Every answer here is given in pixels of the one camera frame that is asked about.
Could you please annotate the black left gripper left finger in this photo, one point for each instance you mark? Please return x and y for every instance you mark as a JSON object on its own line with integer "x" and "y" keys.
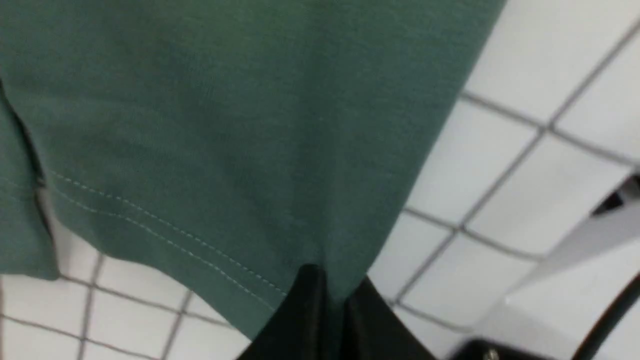
{"x": 308, "y": 325}

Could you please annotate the green long sleeve shirt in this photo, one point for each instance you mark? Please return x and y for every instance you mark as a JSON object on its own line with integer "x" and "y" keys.
{"x": 225, "y": 143}

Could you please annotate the white grid tablecloth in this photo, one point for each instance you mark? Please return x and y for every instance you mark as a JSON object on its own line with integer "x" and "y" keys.
{"x": 545, "y": 127}

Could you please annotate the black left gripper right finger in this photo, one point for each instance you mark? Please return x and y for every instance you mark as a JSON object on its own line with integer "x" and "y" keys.
{"x": 371, "y": 330}

